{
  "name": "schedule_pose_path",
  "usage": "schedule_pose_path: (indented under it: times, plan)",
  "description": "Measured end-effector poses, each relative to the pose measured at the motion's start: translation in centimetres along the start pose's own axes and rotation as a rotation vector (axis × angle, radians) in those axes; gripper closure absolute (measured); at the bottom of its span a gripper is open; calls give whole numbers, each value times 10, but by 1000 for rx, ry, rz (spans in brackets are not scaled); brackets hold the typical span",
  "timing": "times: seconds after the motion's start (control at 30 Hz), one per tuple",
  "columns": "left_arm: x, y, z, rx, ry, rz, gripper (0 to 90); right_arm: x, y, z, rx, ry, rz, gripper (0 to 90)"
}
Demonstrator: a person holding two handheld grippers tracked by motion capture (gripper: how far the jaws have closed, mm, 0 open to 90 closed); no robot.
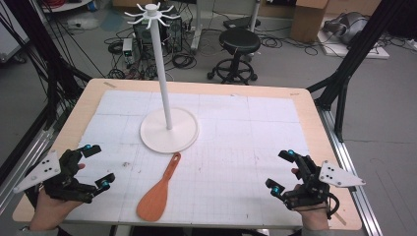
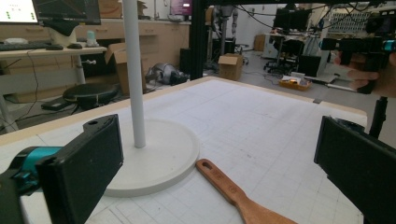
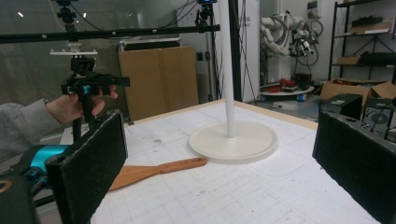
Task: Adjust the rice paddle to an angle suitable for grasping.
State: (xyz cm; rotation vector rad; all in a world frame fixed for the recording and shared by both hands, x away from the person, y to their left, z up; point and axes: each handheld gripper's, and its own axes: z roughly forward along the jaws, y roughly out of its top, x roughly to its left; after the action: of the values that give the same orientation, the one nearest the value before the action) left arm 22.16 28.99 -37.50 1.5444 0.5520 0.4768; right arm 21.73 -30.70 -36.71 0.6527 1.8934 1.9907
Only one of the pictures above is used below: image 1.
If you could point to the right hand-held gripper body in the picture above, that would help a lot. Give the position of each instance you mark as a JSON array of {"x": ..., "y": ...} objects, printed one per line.
[{"x": 311, "y": 193}]

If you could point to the grey bag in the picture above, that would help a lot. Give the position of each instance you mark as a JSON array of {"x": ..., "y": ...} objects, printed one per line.
[{"x": 349, "y": 28}]

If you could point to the black foot pedal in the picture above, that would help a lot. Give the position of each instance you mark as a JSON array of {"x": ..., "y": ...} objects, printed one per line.
[{"x": 241, "y": 22}]

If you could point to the cardboard box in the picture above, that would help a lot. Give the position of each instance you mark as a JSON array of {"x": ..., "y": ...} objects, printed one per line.
[{"x": 308, "y": 23}]

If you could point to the person's right hand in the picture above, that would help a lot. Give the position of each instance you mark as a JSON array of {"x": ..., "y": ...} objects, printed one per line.
[{"x": 314, "y": 218}]

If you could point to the aluminium rail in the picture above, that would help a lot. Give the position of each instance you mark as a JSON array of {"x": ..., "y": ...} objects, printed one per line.
[
  {"x": 347, "y": 164},
  {"x": 19, "y": 170}
]

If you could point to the white round table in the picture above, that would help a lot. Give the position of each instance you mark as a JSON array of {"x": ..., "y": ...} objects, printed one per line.
[{"x": 62, "y": 5}]

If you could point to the white hook rack stand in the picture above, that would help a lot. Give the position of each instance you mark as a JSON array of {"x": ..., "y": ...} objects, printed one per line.
[{"x": 158, "y": 52}]

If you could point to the person's left hand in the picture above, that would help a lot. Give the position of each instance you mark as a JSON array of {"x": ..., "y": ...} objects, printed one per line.
[{"x": 49, "y": 213}]

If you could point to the white table leg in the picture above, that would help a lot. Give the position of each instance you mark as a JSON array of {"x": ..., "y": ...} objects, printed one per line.
[
  {"x": 255, "y": 14},
  {"x": 196, "y": 29}
]

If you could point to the black round stool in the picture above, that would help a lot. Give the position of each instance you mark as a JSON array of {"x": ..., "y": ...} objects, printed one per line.
[{"x": 239, "y": 41}]

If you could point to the wooden rice spatula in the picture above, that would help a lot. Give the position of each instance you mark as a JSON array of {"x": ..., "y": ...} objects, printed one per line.
[{"x": 154, "y": 201}]

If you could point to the black frame strut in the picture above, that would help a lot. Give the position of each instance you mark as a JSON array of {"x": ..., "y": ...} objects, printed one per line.
[
  {"x": 357, "y": 49},
  {"x": 49, "y": 65}
]

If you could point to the white grid mat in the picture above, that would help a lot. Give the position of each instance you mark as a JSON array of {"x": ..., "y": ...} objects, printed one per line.
[{"x": 229, "y": 147}]

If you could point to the small silver power unit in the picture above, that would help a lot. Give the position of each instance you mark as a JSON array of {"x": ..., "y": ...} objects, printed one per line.
[{"x": 127, "y": 49}]

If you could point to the black computer tower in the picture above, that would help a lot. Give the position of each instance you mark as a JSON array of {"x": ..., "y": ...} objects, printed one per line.
[{"x": 174, "y": 36}]

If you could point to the white floor board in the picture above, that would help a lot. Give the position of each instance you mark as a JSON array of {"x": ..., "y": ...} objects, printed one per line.
[{"x": 367, "y": 52}]

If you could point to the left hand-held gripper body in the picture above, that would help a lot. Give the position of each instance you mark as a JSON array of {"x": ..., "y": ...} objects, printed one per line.
[{"x": 65, "y": 178}]

